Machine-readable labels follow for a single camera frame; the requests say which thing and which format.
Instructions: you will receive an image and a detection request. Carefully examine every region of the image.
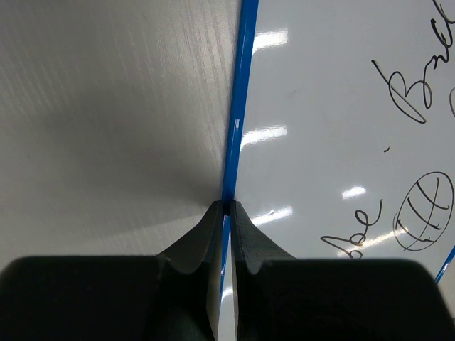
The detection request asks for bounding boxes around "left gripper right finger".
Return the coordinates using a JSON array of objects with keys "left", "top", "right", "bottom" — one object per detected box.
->
[{"left": 230, "top": 201, "right": 454, "bottom": 340}]

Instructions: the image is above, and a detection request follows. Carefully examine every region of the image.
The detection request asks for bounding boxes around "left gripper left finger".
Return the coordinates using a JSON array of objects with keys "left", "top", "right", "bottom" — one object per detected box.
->
[{"left": 1, "top": 201, "right": 223, "bottom": 340}]

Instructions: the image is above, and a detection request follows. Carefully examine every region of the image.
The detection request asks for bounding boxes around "blue framed whiteboard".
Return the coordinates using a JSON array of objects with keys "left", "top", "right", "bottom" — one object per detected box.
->
[{"left": 219, "top": 1, "right": 454, "bottom": 340}]

